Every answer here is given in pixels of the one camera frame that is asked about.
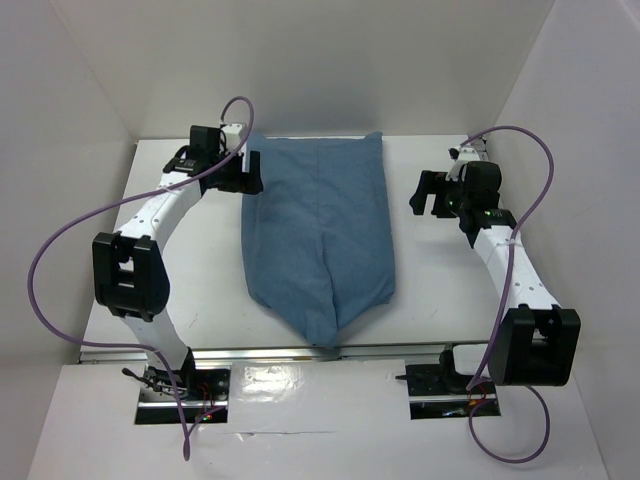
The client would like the blue fabric pillowcase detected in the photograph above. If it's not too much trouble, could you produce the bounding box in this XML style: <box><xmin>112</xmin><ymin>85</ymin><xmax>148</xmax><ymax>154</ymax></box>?
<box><xmin>241</xmin><ymin>132</ymin><xmax>396</xmax><ymax>348</ymax></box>

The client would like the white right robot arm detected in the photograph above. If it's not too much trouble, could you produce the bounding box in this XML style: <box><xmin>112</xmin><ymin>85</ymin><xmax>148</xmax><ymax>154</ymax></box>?
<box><xmin>409</xmin><ymin>161</ymin><xmax>581</xmax><ymax>392</ymax></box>

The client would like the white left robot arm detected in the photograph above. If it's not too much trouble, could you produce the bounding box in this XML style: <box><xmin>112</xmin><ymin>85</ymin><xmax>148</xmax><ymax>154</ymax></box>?
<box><xmin>92</xmin><ymin>123</ymin><xmax>263</xmax><ymax>399</ymax></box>

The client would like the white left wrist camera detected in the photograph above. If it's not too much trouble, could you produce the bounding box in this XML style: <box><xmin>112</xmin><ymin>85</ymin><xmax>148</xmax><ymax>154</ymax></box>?
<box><xmin>220</xmin><ymin>123</ymin><xmax>249</xmax><ymax>172</ymax></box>

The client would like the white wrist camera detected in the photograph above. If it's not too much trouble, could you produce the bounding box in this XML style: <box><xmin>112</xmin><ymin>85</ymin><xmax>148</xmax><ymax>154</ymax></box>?
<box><xmin>220</xmin><ymin>123</ymin><xmax>249</xmax><ymax>172</ymax></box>
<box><xmin>445</xmin><ymin>146</ymin><xmax>477</xmax><ymax>181</ymax></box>

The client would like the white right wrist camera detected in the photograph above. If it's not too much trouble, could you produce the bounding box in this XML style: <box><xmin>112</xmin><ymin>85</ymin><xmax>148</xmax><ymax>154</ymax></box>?
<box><xmin>445</xmin><ymin>146</ymin><xmax>477</xmax><ymax>181</ymax></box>

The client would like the aluminium table edge rail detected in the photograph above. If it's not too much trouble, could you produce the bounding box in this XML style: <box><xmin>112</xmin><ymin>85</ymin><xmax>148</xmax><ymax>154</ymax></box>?
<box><xmin>78</xmin><ymin>339</ymin><xmax>501</xmax><ymax>365</ymax></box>

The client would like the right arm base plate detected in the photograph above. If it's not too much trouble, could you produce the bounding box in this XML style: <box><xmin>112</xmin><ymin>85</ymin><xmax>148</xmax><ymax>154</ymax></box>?
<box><xmin>395</xmin><ymin>361</ymin><xmax>501</xmax><ymax>420</ymax></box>

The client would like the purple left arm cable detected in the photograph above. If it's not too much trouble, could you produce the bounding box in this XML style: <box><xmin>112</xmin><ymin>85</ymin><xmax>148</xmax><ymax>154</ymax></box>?
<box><xmin>27</xmin><ymin>95</ymin><xmax>257</xmax><ymax>461</ymax></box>

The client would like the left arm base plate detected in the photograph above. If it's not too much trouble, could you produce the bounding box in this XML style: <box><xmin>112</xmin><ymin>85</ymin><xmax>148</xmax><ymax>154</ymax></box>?
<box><xmin>122</xmin><ymin>366</ymin><xmax>231</xmax><ymax>425</ymax></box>

